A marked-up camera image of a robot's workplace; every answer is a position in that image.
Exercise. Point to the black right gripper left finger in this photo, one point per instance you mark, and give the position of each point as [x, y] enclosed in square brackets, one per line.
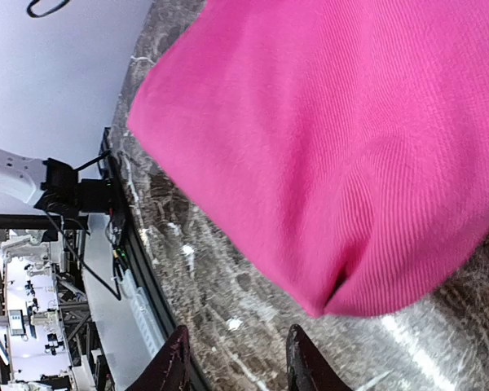
[169, 369]

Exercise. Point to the pink trousers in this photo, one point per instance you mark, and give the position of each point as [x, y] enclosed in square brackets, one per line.
[343, 146]

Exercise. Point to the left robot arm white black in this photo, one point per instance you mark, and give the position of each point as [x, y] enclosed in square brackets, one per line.
[53, 186]

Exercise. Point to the white slotted cable duct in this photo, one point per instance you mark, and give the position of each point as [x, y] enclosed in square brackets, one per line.
[153, 338]

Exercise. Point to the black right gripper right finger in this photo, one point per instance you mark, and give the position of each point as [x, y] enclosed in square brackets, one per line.
[307, 369]

